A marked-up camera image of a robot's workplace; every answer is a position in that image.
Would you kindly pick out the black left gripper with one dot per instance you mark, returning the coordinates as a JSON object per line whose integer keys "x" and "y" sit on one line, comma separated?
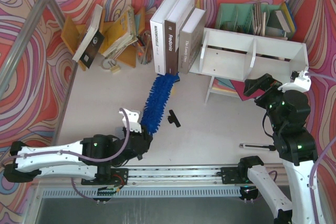
{"x": 144, "y": 141}

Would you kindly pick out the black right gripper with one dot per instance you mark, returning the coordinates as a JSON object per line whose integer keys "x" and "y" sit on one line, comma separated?
{"x": 261, "y": 89}

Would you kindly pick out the black detached gripper part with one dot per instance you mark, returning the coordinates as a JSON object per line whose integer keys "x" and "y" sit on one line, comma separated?
{"x": 172, "y": 119}

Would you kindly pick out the blue microfiber duster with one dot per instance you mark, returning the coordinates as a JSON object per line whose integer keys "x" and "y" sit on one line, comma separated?
{"x": 155, "y": 104}

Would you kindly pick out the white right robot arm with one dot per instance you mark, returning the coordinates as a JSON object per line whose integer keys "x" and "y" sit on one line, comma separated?
{"x": 298, "y": 151}

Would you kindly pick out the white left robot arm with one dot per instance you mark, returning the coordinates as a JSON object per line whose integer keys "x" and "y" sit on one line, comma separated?
{"x": 91, "y": 159}

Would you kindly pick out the white wooden bookshelf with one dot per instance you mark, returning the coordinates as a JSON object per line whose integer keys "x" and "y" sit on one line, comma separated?
{"x": 236, "y": 56}

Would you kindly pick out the black white pen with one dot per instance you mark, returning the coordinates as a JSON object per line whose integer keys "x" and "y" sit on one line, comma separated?
{"x": 270, "y": 148}

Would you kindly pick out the teal paper sheets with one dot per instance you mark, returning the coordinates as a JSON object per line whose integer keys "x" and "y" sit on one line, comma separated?
{"x": 222, "y": 84}

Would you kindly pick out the blue black small eraser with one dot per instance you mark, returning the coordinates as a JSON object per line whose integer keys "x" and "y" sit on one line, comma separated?
{"x": 177, "y": 78}

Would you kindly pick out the blue yellow folders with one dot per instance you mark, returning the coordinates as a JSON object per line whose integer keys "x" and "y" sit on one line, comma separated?
{"x": 286, "y": 19}

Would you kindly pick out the teal desk organizer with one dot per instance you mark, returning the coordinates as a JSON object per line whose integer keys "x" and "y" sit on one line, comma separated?
{"x": 255, "y": 19}

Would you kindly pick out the clear pencil cup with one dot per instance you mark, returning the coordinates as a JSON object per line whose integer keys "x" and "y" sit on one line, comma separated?
{"x": 144, "y": 48}

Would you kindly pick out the yellow worn books stack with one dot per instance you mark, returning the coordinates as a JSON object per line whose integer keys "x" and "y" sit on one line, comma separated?
{"x": 121, "y": 34}

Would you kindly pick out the white book black cover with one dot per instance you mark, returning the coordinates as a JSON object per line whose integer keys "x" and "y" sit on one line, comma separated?
{"x": 90, "y": 39}

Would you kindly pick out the taupe Lonely Ones book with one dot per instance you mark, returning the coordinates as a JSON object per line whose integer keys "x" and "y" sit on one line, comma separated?
{"x": 190, "y": 41}

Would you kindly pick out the white Mademoiselle book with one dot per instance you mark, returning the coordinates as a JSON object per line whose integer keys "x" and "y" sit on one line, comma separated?
{"x": 157, "y": 35}

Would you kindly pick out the yellow wooden book rack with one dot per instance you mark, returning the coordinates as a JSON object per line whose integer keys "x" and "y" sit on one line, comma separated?
{"x": 70, "y": 36}

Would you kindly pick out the brown Fredonia book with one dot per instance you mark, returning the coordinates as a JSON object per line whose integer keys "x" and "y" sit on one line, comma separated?
{"x": 172, "y": 25}

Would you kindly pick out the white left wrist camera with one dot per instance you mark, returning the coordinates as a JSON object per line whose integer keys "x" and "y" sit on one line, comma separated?
{"x": 131, "y": 120}

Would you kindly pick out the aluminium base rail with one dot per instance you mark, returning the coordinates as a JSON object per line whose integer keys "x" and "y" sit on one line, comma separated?
{"x": 158, "y": 182}

